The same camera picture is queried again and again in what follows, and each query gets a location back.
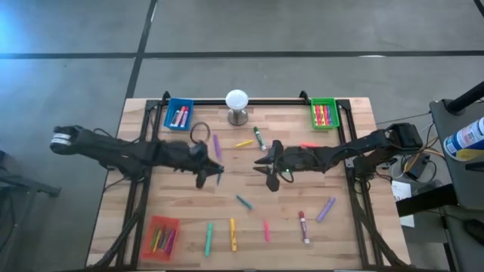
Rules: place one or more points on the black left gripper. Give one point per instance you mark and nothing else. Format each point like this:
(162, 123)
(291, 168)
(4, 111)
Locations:
(198, 162)

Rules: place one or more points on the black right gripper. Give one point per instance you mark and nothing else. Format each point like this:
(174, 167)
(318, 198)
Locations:
(291, 158)

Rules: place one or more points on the green Expo marker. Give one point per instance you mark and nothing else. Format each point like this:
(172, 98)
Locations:
(259, 138)

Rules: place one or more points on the orange highlighter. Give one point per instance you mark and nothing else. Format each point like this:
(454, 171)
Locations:
(308, 144)

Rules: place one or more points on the pink Expo marker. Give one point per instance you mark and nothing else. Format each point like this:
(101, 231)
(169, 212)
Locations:
(180, 115)

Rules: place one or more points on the black Expo marker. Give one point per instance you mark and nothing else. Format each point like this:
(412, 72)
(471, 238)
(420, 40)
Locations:
(174, 118)

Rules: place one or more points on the teal highlighter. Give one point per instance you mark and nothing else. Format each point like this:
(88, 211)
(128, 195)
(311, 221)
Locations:
(208, 238)

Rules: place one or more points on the red Expo marker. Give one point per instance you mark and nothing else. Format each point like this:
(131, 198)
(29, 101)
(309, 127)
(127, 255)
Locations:
(303, 226)

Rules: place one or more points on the yellow highlighter with black print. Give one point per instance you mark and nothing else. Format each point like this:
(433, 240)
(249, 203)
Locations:
(233, 239)

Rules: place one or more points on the light purple highlighter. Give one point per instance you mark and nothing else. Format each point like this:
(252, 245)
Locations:
(326, 209)

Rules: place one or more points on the light blue highlighter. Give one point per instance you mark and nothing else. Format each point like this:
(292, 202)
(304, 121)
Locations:
(330, 115)

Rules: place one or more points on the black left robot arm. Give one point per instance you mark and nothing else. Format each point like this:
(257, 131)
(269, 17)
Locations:
(113, 149)

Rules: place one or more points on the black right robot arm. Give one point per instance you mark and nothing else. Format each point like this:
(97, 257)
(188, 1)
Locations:
(359, 147)

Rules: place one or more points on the white globe lamp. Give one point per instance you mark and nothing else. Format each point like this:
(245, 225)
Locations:
(237, 100)

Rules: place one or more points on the blue plastic basket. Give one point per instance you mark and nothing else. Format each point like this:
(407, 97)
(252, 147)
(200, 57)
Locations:
(168, 104)

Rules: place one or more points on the green plastic basket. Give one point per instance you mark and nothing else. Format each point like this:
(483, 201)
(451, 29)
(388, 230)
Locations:
(334, 126)

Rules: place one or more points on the orange plastic basket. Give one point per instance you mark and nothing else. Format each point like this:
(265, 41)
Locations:
(145, 223)

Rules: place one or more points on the white paper sheet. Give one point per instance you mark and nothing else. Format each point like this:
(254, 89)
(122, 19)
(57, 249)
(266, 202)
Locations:
(401, 190)

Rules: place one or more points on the black power adapter box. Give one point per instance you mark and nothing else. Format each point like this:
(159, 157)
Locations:
(416, 168)

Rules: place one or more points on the black cart bar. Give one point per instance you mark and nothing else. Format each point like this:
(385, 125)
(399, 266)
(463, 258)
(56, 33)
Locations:
(427, 200)

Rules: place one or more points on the grey stand tray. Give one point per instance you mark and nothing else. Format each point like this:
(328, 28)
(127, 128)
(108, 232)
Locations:
(440, 128)

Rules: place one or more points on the dark metal stand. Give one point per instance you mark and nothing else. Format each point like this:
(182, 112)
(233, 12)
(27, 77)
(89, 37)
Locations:
(22, 185)

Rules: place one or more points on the white blue wipes canister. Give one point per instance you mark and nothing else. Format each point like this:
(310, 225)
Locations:
(467, 140)

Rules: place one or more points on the black stand pole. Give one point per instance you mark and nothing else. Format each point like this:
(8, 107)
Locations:
(467, 99)

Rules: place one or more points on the grey side cart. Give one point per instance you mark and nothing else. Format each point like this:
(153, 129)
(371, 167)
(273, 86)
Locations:
(465, 260)

